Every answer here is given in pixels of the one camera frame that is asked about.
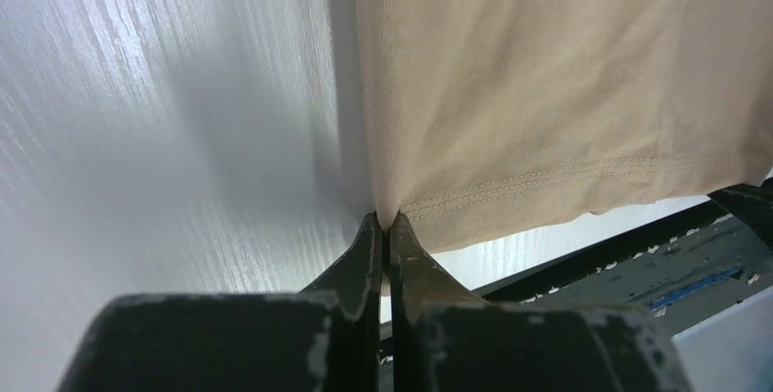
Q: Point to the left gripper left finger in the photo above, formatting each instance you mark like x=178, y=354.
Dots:
x=323, y=338

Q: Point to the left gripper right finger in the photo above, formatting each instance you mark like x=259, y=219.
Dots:
x=446, y=338

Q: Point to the beige t-shirt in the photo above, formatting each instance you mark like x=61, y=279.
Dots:
x=489, y=117

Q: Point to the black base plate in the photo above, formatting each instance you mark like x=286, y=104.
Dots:
x=683, y=269

